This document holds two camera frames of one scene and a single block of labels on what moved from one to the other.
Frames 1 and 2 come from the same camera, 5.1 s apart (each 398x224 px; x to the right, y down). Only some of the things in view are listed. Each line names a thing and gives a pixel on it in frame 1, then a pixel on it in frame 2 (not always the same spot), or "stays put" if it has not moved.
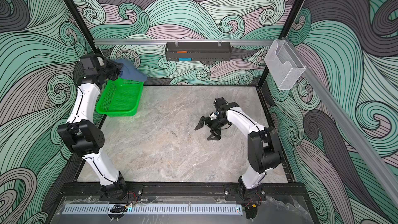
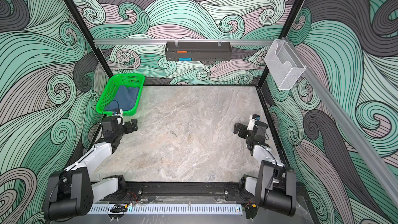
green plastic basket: [120, 97] stays put
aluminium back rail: [184, 42] stays put
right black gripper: [210, 120] → [244, 133]
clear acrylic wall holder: [284, 64] stays put
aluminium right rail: [351, 129] stays put
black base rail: [270, 192] stays put
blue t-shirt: [130, 71] → [125, 99]
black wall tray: [198, 51] stays put
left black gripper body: [111, 71] → [127, 127]
